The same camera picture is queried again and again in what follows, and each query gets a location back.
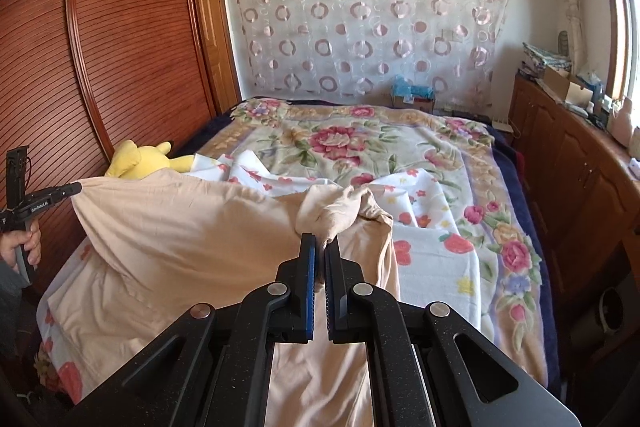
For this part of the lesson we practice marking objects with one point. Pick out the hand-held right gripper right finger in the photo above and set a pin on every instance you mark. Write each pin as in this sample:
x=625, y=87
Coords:
x=331, y=287

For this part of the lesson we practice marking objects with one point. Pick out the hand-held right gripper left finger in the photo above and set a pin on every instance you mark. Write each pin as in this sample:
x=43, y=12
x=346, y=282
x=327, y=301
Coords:
x=310, y=277

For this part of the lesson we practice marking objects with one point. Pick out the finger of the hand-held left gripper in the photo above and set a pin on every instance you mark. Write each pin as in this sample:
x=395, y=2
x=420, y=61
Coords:
x=65, y=192

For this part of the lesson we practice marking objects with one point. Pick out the beige t-shirt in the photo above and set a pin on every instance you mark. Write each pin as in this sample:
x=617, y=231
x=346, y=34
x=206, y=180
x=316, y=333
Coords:
x=200, y=247

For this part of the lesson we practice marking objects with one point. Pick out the person's left forearm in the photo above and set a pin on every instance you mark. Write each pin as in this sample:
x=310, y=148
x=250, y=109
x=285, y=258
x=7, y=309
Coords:
x=10, y=302

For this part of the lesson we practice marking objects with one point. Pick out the person's left hand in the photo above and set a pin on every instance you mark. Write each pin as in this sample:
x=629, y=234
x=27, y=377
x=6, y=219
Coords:
x=32, y=247

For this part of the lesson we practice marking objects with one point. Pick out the yellow plush toy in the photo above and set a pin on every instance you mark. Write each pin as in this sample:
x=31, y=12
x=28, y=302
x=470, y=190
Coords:
x=142, y=159

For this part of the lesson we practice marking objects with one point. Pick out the white flower print sheet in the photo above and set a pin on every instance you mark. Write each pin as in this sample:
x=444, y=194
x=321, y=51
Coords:
x=435, y=207

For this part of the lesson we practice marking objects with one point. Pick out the floral blanket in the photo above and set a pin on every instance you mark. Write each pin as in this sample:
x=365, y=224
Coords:
x=380, y=142

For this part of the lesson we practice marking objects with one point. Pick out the wooden slatted wardrobe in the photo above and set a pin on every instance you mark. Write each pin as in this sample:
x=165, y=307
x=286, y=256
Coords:
x=110, y=32

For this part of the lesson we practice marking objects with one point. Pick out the blue box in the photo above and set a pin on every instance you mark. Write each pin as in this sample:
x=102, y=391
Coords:
x=411, y=93

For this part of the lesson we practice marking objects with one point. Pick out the wooden door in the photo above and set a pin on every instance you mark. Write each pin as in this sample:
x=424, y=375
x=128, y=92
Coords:
x=215, y=22

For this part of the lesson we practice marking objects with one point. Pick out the white power strip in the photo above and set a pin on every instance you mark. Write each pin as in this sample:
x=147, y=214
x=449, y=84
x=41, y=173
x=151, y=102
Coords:
x=502, y=123

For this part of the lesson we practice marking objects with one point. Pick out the wooden cabinet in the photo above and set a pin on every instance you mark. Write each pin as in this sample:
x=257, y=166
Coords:
x=575, y=187

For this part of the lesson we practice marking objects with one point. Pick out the circle pattern sheer curtain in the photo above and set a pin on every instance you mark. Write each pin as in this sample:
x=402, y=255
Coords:
x=370, y=12

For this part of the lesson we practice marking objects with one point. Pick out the dark round bin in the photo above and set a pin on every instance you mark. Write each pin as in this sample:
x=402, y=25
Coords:
x=611, y=309

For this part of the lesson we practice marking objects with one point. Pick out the cardboard box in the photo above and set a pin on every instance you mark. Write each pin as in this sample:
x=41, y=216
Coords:
x=565, y=82

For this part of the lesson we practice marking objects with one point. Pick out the stack of folded cloths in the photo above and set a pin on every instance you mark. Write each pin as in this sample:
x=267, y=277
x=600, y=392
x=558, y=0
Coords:
x=542, y=57

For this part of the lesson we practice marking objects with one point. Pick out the white jar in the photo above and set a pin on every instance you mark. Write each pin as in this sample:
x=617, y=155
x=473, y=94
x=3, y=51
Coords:
x=624, y=119

